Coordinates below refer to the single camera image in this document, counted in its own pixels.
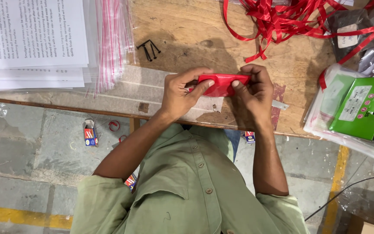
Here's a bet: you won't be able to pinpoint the person's left hand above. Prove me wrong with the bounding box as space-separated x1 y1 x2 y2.
160 67 215 123

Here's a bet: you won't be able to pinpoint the person's right hand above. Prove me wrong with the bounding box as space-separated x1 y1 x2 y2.
231 64 275 131

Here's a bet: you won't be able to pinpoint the red plastic pouch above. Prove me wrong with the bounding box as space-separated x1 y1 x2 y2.
188 74 251 98

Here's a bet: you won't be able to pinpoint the clear tape piece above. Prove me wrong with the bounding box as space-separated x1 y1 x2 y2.
271 100 290 111

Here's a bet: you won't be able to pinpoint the clear plastic sheet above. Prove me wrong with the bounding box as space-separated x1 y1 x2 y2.
0 64 224 123

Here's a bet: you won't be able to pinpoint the person's blue trousers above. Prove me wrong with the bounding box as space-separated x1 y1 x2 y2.
223 129 241 162

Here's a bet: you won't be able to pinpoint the stack of clear plastic packets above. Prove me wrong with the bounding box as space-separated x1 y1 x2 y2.
303 63 374 160

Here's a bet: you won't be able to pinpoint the heap of red ribbon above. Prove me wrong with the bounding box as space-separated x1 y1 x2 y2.
223 0 374 91

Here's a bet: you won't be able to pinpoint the stack of red-striped zip bags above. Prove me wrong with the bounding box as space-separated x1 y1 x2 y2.
85 0 136 99

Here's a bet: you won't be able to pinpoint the green card packet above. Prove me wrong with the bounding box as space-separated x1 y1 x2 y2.
329 76 374 141

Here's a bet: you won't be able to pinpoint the person's green shirt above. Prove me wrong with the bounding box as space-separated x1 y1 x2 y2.
70 123 311 234

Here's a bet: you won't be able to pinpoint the dark bag with white label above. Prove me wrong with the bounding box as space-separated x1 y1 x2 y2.
325 8 374 63

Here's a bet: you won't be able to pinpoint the large clear plastic bag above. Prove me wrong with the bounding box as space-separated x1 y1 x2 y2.
336 153 374 232

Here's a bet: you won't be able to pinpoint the stack of printed paper sheets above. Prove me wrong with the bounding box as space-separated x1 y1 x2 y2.
0 0 92 92

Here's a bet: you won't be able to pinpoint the cardboard box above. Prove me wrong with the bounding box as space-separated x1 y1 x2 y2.
349 204 374 234

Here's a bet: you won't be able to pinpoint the black cable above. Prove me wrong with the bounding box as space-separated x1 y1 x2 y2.
305 175 374 222

